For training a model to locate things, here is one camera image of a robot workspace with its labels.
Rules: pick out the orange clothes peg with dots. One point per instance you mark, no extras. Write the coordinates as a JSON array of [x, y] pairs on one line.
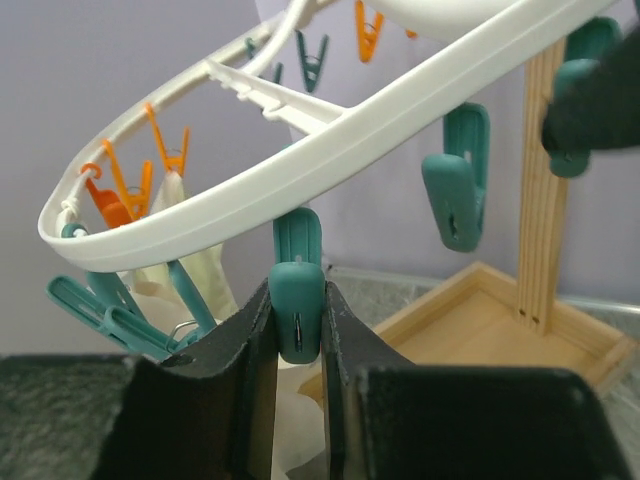
[[125, 204]]

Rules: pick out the teal clothes peg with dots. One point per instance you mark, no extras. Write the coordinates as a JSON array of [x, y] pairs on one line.
[[107, 306], [456, 179], [297, 285], [585, 47]]

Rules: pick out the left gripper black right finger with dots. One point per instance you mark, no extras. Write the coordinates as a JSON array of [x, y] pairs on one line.
[[387, 418]]

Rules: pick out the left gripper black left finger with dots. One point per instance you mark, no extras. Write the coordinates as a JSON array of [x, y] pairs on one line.
[[207, 412]]

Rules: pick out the grey underwear with white waistband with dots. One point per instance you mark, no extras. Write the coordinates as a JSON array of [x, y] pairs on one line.
[[298, 435]]

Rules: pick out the teal open clothes peg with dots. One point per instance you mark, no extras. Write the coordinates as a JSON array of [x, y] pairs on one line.
[[107, 306]]

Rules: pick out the white oval clip hanger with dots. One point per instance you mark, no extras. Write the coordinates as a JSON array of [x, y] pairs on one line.
[[484, 41]]

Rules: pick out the wooden clothes rack with tray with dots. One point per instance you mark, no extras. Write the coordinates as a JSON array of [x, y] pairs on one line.
[[481, 316]]

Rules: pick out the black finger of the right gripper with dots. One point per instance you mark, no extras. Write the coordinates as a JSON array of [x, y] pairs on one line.
[[617, 82]]

